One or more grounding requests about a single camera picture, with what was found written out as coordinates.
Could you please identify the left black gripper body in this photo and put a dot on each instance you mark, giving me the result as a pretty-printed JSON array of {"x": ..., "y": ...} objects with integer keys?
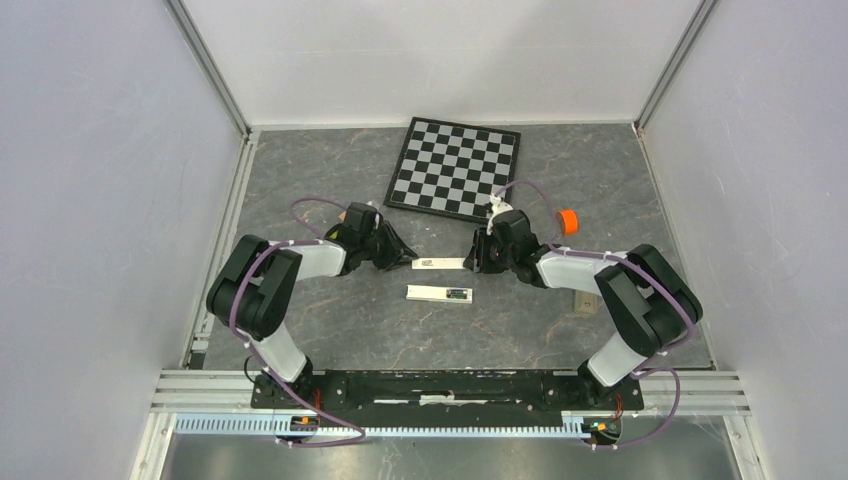
[{"x": 369, "y": 245}]

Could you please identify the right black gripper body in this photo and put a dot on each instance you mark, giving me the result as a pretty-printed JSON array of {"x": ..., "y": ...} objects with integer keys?
[{"x": 497, "y": 259}]

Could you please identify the white remote back cover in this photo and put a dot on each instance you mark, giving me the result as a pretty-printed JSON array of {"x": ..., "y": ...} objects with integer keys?
[{"x": 440, "y": 263}]

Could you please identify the white rectangular bar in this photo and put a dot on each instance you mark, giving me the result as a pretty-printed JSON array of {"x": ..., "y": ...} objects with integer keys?
[{"x": 439, "y": 294}]

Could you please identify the beige remote control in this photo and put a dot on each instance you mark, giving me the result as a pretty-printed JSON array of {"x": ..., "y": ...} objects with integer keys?
[{"x": 586, "y": 303}]

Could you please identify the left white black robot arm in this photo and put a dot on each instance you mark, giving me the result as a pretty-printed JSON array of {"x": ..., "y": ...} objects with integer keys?
[{"x": 252, "y": 292}]

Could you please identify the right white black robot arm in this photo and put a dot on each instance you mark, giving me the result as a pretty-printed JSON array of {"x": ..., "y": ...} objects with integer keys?
[{"x": 651, "y": 306}]

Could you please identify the orange tape roll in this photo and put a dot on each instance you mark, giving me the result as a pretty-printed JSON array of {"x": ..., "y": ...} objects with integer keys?
[{"x": 568, "y": 221}]

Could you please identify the black white chessboard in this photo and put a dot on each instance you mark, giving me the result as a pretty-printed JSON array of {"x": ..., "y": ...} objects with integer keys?
[{"x": 450, "y": 169}]

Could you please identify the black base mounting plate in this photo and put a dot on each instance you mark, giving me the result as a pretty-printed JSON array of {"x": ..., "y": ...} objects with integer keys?
[{"x": 447, "y": 398}]

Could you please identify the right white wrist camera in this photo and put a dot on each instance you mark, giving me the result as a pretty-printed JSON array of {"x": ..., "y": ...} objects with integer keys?
[{"x": 496, "y": 206}]

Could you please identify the aluminium frame rail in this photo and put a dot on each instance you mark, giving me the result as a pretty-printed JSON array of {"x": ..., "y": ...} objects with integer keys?
[{"x": 205, "y": 403}]

